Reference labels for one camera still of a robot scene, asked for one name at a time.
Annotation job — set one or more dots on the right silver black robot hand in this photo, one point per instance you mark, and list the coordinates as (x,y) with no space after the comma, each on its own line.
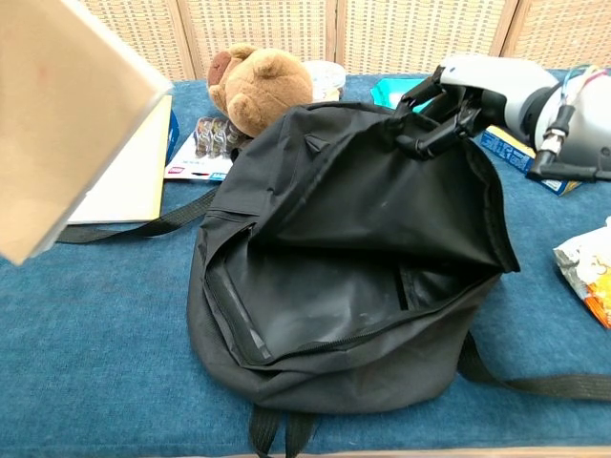
(496,81)

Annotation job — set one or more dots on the black fabric backpack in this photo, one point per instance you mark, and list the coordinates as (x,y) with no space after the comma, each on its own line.
(358,200)

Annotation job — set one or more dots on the brown kraft spiral notebook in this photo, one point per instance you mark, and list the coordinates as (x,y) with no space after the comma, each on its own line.
(62,119)

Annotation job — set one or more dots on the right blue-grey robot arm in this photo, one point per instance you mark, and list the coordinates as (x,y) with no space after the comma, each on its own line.
(592,129)

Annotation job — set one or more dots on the orange yellow blue box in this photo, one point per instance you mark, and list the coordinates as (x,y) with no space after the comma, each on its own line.
(506,148)

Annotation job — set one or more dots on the woven folding screen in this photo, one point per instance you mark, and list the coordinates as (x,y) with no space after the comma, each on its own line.
(406,33)

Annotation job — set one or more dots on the teal wet wipes pack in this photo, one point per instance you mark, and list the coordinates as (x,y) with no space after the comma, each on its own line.
(389,93)

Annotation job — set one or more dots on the clear round tub of clips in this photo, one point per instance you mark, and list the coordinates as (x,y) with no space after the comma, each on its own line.
(329,78)

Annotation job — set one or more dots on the orange white snack bag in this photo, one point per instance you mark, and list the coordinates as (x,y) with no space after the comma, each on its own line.
(587,276)

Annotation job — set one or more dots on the brown plush animal toy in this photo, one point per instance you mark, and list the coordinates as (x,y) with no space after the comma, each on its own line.
(262,81)

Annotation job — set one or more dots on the binder clips blister card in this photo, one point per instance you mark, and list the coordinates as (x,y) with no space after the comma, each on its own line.
(200,152)

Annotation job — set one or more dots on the pink blue cardboard box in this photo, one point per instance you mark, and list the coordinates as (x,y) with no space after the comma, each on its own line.
(173,138)

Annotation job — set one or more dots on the white yellow booklet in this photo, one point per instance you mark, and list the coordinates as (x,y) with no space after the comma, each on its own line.
(133,181)

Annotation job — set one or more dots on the blue felt table cover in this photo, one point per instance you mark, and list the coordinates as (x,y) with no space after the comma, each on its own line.
(95,334)

